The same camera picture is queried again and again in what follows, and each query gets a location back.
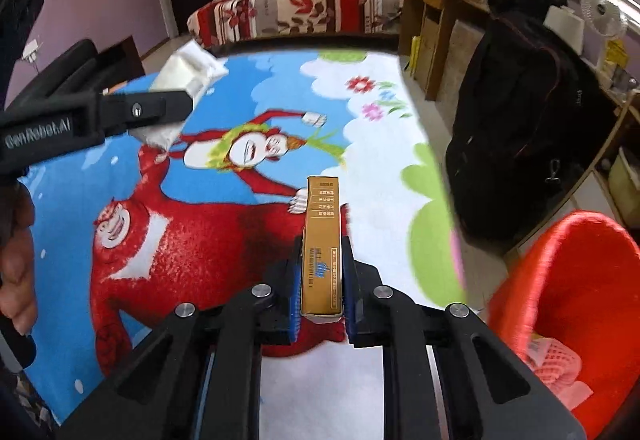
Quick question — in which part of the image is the gold cardboard box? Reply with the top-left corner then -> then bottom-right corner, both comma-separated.
300,177 -> 343,324

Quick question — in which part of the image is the pink foam fruit net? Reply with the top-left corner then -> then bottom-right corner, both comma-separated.
525,334 -> 592,411

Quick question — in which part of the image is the red plastic trash basket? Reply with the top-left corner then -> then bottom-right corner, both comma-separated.
488,211 -> 639,439

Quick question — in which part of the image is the person's left hand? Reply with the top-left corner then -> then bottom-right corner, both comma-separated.
0,183 -> 38,335

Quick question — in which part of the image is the black sofa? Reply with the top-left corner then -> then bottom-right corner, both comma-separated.
4,34 -> 147,111

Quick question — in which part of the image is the colourful cartoon bed sheet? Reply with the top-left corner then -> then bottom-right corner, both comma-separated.
25,50 -> 466,421

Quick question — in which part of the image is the bed with floral blanket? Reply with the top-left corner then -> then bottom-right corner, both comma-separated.
186,0 -> 404,48

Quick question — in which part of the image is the wooden desk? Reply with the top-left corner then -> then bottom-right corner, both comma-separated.
398,0 -> 490,100

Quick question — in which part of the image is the white desk fan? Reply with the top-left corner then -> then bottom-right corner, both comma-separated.
580,0 -> 628,39

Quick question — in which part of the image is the white wall socket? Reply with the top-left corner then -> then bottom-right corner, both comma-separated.
22,39 -> 41,64

